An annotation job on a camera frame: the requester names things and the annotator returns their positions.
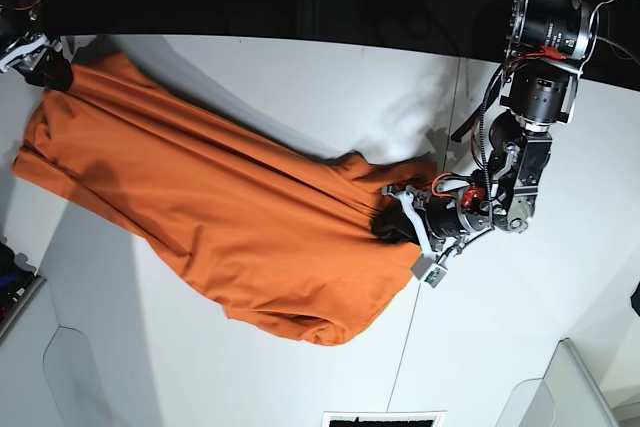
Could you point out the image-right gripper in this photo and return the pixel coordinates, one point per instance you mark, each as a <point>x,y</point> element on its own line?
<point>443,225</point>

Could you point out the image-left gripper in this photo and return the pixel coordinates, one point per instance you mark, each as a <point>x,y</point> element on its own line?
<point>41,61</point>

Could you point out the orange t-shirt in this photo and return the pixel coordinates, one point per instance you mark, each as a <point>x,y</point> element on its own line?
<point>280,241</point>

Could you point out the white black calibration card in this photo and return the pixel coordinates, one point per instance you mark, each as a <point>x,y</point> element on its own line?
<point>427,418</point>

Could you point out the clutter bin left edge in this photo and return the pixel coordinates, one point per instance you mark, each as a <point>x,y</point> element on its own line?
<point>14,281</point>

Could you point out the grey panel bottom right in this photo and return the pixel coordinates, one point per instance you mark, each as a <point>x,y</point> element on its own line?
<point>565,396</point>

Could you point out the grey panel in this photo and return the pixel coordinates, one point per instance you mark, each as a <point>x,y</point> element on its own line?
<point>565,396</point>
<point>49,376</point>

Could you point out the grey panel bottom left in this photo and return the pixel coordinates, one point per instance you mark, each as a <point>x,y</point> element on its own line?
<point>49,376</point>

